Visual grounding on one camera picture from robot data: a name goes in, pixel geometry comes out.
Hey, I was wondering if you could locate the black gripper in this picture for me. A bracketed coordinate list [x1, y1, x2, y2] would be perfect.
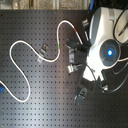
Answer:
[66, 40, 89, 73]

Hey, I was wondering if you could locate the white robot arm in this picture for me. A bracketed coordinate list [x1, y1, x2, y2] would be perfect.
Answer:
[66, 7, 128, 81]

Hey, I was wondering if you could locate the metal cable clip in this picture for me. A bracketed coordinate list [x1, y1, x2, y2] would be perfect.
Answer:
[37, 44, 48, 64]

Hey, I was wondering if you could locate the white cable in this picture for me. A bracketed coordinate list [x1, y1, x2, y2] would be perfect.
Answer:
[9, 19, 84, 103]

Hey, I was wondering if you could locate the grey camera module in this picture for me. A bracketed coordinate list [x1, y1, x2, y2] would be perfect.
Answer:
[74, 88, 87, 104]

